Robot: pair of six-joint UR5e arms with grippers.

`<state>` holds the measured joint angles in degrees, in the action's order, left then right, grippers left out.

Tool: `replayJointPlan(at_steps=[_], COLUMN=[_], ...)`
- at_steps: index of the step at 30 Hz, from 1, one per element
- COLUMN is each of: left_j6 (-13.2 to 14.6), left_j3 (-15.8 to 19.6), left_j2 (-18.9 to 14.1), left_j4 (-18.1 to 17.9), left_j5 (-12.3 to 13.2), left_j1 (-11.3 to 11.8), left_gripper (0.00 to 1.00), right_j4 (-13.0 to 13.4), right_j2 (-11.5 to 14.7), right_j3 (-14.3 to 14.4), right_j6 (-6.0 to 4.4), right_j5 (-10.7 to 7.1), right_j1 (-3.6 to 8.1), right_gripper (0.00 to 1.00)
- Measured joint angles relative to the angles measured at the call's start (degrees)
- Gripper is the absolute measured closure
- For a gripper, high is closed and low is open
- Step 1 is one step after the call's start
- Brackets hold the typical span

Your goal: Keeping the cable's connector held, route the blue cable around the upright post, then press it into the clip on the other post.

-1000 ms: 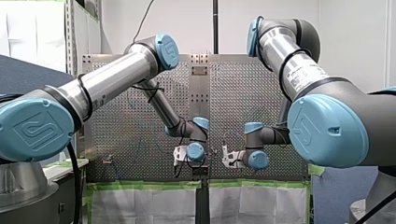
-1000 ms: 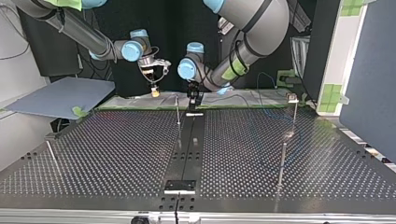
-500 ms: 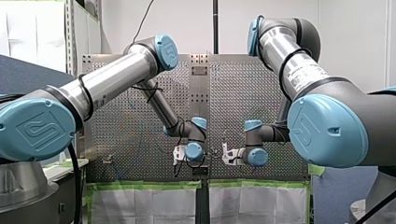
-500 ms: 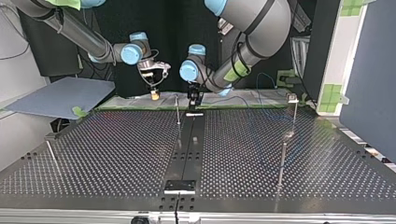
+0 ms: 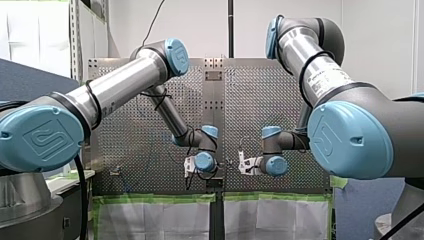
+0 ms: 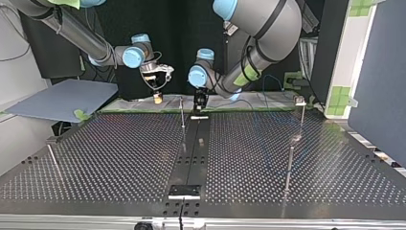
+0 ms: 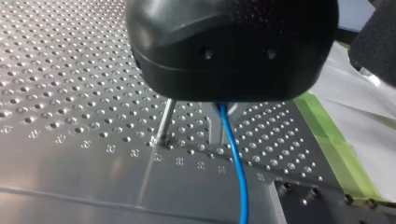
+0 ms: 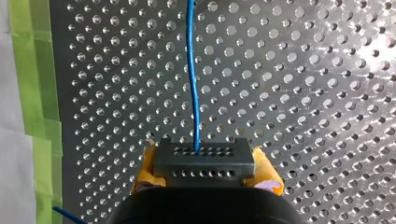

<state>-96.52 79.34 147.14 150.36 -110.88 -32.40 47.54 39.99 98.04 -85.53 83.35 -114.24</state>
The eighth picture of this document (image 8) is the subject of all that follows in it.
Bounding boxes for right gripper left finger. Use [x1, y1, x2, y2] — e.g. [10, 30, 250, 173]
[130, 138, 168, 196]

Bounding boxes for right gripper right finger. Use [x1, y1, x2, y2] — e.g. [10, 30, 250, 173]
[243, 145, 285, 196]

